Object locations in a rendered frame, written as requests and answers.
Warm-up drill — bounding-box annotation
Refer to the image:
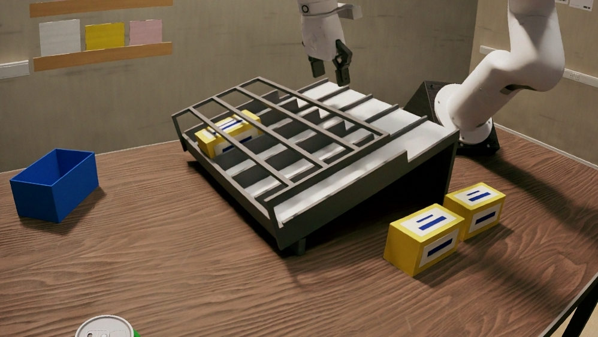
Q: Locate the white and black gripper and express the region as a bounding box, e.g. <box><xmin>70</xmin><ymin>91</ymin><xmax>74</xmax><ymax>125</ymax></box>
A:
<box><xmin>301</xmin><ymin>9</ymin><xmax>352</xmax><ymax>87</ymax></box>

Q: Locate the blue open box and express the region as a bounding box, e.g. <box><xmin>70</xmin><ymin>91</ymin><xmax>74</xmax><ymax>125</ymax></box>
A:
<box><xmin>10</xmin><ymin>149</ymin><xmax>99</xmax><ymax>223</ymax></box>

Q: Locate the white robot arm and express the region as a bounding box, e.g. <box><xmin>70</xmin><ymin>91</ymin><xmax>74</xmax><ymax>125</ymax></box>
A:
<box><xmin>297</xmin><ymin>0</ymin><xmax>565</xmax><ymax>145</ymax></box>

